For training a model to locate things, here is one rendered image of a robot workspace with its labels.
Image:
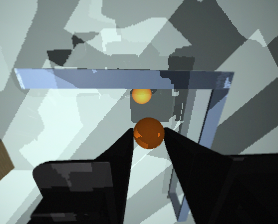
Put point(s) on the translucent yellow-orange ball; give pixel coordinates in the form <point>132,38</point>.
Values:
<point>141,96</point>

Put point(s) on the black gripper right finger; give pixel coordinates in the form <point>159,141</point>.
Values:
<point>206,176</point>

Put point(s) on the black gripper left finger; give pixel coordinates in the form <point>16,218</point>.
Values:
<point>109,173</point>

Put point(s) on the brown ball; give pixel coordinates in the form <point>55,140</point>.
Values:
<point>149,133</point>

